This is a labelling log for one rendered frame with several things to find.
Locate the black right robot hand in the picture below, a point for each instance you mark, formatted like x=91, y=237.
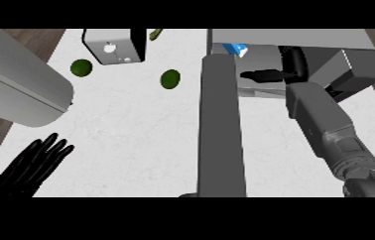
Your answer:
x=292, y=65

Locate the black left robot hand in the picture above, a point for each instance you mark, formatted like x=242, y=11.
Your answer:
x=29, y=171

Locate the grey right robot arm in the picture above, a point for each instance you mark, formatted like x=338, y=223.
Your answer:
x=319, y=121

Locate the grey microwave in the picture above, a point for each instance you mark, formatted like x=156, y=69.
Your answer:
x=292, y=37

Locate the blue and white milk carton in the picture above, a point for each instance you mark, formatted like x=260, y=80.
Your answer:
x=236, y=49

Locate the green lime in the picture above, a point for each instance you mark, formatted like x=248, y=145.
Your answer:
x=170, y=79
x=81, y=68

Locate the pale grey rounded appliance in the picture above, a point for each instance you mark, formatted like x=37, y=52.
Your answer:
x=26, y=85

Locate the green vegetable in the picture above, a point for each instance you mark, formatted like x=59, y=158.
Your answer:
x=155, y=34

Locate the grey box appliance with holes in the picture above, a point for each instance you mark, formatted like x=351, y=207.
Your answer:
x=112, y=47

